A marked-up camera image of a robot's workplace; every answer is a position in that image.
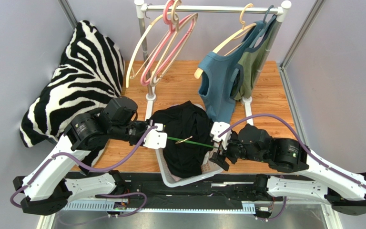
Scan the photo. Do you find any green hanger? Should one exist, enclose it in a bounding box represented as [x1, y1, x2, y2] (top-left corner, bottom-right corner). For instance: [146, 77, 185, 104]
[167, 136, 216, 148]

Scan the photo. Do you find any cream white hanger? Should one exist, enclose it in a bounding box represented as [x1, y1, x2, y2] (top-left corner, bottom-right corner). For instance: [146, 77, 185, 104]
[125, 0, 170, 88]

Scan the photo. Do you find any pink lilac tank top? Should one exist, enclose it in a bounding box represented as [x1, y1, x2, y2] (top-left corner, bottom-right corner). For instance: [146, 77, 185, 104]
[170, 173, 182, 182]

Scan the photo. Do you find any pink plastic hanger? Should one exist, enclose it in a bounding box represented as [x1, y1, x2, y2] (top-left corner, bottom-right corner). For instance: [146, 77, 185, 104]
[140, 0, 196, 87]

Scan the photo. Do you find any beige hanger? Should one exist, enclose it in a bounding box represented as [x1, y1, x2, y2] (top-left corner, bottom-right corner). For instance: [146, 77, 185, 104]
[149, 0, 199, 88]

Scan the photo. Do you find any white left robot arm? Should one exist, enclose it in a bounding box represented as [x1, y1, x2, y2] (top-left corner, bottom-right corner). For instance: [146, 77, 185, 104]
[10, 97, 153, 216]

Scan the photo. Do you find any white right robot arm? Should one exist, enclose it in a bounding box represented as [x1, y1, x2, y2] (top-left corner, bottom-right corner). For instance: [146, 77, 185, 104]
[210, 122, 366, 216]

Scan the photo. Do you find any olive green tank top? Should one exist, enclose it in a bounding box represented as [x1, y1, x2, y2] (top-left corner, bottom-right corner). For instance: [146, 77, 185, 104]
[230, 19, 276, 101]

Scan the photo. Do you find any blue ribbed tank top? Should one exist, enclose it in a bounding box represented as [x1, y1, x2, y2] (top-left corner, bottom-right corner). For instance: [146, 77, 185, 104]
[197, 21, 266, 125]

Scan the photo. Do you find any wooden hanger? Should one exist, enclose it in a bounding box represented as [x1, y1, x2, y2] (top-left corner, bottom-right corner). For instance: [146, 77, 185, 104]
[194, 3, 256, 79]

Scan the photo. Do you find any blue grey hanger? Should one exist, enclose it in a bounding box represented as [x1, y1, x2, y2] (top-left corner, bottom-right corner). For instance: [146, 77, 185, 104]
[248, 5, 276, 48]

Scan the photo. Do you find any white plastic laundry basket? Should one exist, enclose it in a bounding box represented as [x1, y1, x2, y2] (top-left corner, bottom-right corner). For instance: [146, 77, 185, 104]
[151, 101, 222, 187]

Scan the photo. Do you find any white metal clothes rack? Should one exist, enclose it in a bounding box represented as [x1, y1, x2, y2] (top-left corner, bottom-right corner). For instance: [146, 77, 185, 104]
[144, 0, 292, 119]

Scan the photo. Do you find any zebra striped pillow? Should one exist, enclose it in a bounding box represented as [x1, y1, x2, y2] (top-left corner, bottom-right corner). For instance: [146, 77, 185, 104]
[20, 20, 125, 167]

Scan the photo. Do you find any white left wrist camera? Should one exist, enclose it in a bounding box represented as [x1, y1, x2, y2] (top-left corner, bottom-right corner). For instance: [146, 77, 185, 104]
[142, 123, 168, 149]

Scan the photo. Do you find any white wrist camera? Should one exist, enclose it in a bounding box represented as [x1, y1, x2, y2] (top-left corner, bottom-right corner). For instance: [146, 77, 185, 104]
[142, 123, 168, 149]
[210, 122, 232, 150]

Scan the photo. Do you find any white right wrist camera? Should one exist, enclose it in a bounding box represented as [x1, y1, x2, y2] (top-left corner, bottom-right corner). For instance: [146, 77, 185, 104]
[210, 122, 232, 150]

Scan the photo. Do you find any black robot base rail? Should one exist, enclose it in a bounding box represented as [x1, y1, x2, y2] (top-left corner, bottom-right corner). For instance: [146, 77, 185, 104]
[52, 171, 307, 212]

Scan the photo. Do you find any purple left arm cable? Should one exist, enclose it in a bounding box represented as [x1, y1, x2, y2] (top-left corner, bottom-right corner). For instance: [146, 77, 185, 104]
[10, 125, 158, 208]

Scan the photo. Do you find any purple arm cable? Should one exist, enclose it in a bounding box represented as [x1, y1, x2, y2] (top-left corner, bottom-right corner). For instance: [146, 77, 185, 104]
[218, 113, 366, 221]
[10, 125, 158, 208]

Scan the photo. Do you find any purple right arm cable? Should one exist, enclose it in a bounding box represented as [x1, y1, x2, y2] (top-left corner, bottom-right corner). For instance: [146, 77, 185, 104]
[218, 113, 366, 221]

